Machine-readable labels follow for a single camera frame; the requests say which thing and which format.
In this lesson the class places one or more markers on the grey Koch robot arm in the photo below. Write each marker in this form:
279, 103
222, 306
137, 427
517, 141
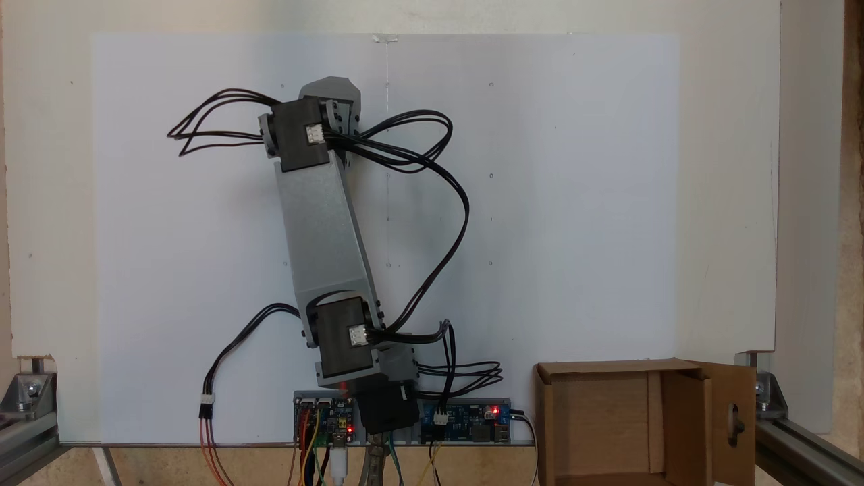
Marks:
324, 223

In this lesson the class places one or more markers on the clear tape strip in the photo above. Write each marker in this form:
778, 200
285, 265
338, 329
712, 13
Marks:
385, 38

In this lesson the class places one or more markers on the white paper sheet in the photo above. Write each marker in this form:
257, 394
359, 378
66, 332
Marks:
574, 202

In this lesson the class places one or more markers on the blue circuit board red LED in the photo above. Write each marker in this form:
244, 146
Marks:
466, 422

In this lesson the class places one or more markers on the grey metal table clamp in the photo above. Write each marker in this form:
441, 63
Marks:
374, 466

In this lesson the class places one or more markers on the brown cardboard box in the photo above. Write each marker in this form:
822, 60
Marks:
607, 425

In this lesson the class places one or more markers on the aluminium corner bracket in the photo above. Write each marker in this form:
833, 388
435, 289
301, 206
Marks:
30, 391
766, 395

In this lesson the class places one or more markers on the aluminium frame post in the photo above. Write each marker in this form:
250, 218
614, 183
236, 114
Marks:
810, 455
27, 442

